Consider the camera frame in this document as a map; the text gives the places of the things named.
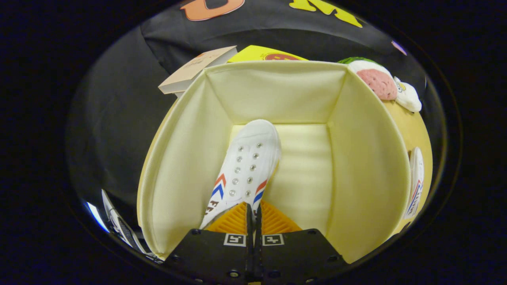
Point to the small white plush toy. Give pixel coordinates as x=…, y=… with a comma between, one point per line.
x=408, y=95

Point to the white shoe with striped sides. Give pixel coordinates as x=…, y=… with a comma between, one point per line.
x=249, y=158
x=416, y=182

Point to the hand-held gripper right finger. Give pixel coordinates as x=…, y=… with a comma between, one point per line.
x=297, y=257

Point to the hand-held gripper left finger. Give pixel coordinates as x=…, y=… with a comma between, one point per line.
x=214, y=257

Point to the yellow book with red circle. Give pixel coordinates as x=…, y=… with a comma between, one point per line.
x=257, y=54

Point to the watermelon slice plush toy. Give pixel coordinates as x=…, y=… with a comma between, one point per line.
x=378, y=81

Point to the white and dark striped object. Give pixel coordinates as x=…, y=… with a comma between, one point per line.
x=122, y=231

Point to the black backdrop cloth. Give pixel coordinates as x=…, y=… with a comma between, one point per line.
x=119, y=118

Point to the beige book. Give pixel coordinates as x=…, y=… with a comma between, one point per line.
x=194, y=69

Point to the cream fabric storage box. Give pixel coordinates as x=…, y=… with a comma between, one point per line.
x=356, y=178

